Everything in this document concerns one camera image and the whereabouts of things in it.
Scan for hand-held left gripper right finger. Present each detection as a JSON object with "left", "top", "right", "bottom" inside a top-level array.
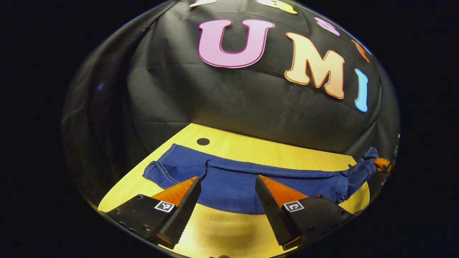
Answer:
[{"left": 255, "top": 175, "right": 354, "bottom": 251}]

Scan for black backdrop cloth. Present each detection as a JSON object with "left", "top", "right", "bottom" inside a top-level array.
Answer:
[{"left": 62, "top": 0, "right": 400, "bottom": 201}]

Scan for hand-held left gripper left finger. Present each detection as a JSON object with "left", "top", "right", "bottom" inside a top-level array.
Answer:
[{"left": 104, "top": 175, "right": 202, "bottom": 250}]

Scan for blue jeans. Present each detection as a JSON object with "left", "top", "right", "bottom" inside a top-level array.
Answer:
[{"left": 142, "top": 143, "right": 380, "bottom": 215}]

